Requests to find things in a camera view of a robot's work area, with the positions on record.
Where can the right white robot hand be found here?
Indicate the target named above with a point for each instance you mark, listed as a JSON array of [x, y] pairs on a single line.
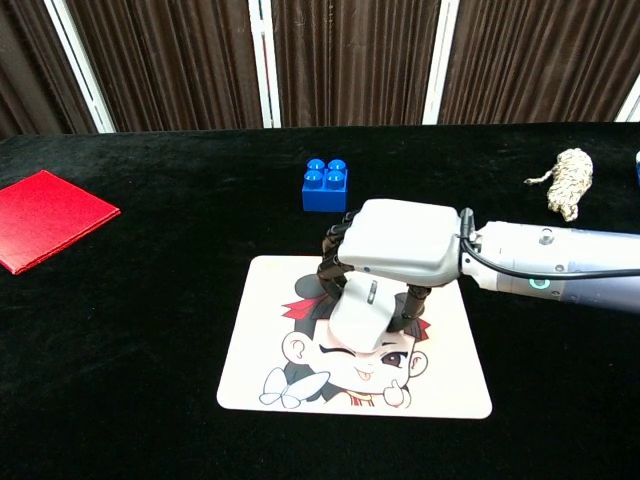
[[400, 240]]

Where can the small white oval object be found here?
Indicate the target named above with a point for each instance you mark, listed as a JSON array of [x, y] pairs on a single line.
[[357, 320]]

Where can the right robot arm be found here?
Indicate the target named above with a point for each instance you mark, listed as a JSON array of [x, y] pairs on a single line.
[[575, 250]]

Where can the cartoon girl mouse pad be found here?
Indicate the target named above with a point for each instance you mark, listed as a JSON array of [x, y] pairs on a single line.
[[260, 300]]

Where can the blue building block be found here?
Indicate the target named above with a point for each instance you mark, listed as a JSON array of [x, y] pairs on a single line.
[[325, 197]]

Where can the brown pleated curtain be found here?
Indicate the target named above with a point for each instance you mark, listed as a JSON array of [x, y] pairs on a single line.
[[540, 60], [350, 60], [30, 65], [165, 60]]

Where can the blue white toothpaste tube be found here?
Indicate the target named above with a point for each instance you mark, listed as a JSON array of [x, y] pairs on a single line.
[[638, 172]]

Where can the black velvet table cloth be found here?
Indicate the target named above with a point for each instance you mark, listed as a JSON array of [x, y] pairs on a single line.
[[150, 350]]

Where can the red flat box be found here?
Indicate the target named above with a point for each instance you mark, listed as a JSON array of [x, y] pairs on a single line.
[[45, 220]]

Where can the white metal frame post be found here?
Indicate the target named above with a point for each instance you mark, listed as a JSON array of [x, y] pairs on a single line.
[[80, 65], [631, 105], [265, 65], [440, 60]]

